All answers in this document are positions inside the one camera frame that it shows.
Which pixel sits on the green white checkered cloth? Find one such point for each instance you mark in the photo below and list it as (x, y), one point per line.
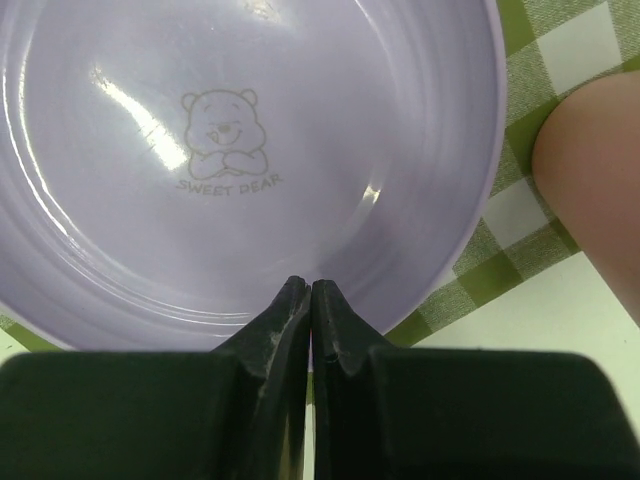
(525, 200)

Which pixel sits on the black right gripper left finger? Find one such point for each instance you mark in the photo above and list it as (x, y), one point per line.
(265, 416)

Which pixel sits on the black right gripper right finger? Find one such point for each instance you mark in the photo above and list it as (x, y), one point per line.
(348, 438)

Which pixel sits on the purple plastic plate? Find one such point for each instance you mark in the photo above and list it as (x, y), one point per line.
(240, 165)

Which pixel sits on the orange plastic cup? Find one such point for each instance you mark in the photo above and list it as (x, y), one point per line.
(585, 164)

